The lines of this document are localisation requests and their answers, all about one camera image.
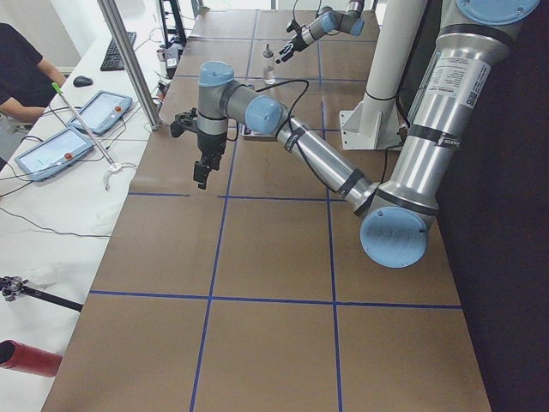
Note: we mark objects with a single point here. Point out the person in black shirt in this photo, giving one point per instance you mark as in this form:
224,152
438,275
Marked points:
26,77

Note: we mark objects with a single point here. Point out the white digital kitchen scale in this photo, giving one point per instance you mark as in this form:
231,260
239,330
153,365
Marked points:
249,134

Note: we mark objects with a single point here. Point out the red cylinder bottle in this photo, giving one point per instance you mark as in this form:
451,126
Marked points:
17,356

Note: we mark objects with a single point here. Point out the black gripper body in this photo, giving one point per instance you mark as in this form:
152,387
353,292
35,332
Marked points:
210,144
295,43

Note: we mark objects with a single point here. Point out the metal rod green tip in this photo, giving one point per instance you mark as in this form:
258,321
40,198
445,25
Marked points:
78,121

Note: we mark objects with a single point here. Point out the black tripod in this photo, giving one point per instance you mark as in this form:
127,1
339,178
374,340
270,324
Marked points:
14,286

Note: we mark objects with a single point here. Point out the aluminium frame post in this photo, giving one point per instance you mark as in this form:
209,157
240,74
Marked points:
115,23

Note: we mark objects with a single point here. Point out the far blue teach pendant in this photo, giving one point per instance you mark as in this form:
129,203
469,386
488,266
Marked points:
104,110

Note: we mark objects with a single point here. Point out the black keyboard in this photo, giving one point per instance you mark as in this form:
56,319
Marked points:
113,59

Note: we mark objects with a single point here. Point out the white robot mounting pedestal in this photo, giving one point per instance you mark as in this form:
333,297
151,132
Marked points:
375,123

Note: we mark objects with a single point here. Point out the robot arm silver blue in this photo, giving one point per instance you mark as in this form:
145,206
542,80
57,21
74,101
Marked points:
396,213
327,21

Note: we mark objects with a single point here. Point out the blue teach pendant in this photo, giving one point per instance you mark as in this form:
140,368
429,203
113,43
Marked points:
54,154
104,110

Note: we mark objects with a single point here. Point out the glass sauce bottle metal pourer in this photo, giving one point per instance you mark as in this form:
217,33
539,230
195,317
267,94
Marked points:
268,60

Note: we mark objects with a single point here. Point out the black computer mouse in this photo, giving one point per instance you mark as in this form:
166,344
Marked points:
82,81

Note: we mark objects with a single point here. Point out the near blue teach pendant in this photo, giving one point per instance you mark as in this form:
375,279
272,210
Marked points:
54,154

